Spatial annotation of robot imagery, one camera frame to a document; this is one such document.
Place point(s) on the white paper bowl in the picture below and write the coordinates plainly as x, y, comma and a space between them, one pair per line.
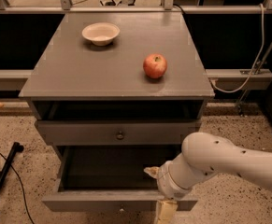
101, 33

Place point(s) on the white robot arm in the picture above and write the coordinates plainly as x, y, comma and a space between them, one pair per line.
203, 156

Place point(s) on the grey wooden drawer cabinet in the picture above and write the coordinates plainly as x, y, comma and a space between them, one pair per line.
77, 80

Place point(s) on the red apple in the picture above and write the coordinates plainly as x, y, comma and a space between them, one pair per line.
155, 65

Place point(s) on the grey top drawer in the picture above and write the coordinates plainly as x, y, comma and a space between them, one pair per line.
97, 133

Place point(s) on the grey drawer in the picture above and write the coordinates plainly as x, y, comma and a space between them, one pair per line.
97, 133
108, 178

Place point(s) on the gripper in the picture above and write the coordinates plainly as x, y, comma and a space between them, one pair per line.
164, 181

